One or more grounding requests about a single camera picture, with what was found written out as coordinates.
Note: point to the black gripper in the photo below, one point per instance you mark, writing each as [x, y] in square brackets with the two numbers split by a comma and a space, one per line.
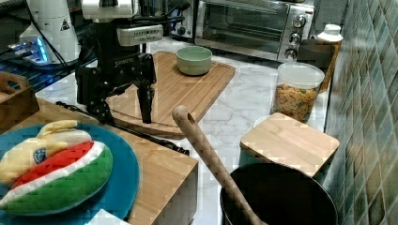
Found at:
[107, 69]

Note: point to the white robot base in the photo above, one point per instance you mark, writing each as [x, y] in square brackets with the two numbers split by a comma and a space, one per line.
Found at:
[52, 32]

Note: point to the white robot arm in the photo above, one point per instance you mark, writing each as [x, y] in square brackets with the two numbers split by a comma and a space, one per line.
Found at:
[120, 12]

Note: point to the bamboo cutting board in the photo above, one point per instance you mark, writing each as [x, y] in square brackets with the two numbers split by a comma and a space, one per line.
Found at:
[173, 88]

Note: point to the light green bowl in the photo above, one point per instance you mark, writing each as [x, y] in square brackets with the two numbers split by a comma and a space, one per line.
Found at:
[193, 60]

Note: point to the plush watermelon slice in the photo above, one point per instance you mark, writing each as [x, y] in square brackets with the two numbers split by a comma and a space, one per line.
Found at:
[61, 182]

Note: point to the blue round plate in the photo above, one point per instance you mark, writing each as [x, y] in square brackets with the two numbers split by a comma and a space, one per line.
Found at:
[116, 197]

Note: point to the wooden crate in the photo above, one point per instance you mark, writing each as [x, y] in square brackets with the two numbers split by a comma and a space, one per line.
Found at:
[18, 100]

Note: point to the plush banana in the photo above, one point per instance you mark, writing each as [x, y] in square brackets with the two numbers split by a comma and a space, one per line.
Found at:
[51, 139]

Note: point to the white paper napkin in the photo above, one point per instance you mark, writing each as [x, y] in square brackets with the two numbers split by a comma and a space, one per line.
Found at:
[105, 218]

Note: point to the square bamboo lid container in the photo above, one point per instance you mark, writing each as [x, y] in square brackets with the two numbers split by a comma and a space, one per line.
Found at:
[282, 139]

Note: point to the silver toaster oven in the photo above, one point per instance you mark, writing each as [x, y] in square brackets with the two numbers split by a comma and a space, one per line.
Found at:
[269, 29]

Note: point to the wooden spoon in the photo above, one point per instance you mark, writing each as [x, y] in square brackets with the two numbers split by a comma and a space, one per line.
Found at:
[197, 138]

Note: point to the clear cereal jar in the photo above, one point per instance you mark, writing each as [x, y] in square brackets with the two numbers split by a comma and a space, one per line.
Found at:
[296, 90]

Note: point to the black pot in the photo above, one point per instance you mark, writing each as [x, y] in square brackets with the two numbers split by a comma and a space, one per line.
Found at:
[281, 195]

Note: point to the brown bottle white cap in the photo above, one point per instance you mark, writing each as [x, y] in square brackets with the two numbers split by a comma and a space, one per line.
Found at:
[331, 39]

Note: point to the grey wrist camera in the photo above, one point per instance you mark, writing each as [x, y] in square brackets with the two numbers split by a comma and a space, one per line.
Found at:
[139, 35]

